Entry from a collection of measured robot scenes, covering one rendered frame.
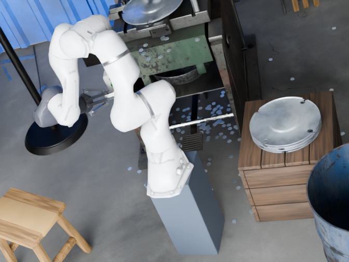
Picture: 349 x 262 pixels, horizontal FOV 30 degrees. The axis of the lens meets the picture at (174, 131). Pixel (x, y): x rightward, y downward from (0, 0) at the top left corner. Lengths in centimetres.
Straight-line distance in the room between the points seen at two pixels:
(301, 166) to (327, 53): 117
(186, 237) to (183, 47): 83
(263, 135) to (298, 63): 102
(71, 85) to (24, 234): 70
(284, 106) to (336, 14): 126
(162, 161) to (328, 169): 61
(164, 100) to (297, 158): 60
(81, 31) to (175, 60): 73
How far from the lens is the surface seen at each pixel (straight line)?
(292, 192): 270
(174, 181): 246
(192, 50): 291
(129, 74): 229
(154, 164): 246
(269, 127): 268
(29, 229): 283
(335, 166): 245
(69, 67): 248
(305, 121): 267
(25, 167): 369
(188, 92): 313
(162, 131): 238
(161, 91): 232
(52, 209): 285
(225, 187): 305
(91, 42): 231
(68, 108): 257
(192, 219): 264
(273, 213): 281
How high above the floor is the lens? 218
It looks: 39 degrees down
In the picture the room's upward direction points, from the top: 23 degrees counter-clockwise
